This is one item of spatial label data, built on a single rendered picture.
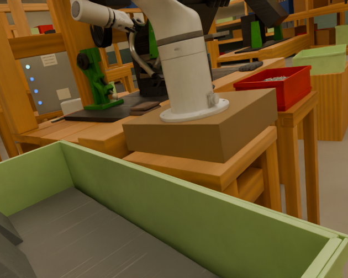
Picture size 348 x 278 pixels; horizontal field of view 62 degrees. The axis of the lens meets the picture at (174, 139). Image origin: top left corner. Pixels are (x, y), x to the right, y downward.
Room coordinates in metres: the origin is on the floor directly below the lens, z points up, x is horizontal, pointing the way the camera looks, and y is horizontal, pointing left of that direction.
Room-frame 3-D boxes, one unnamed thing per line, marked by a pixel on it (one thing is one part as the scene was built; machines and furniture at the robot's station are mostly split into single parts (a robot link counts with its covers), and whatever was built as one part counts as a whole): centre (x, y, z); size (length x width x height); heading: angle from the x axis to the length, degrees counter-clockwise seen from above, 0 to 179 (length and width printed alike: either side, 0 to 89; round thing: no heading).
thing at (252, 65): (1.69, -0.51, 0.91); 0.20 x 0.11 x 0.03; 140
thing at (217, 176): (0.76, -0.07, 0.83); 0.32 x 0.32 x 0.04; 47
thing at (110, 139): (1.40, -0.25, 0.82); 1.50 x 0.14 x 0.15; 137
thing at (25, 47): (1.84, 0.22, 1.23); 1.30 x 0.05 x 0.09; 137
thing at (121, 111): (1.59, -0.05, 0.89); 1.10 x 0.42 x 0.02; 137
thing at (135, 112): (1.07, 0.08, 0.91); 0.10 x 0.08 x 0.03; 138
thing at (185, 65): (0.77, -0.07, 1.03); 0.19 x 0.19 x 0.18
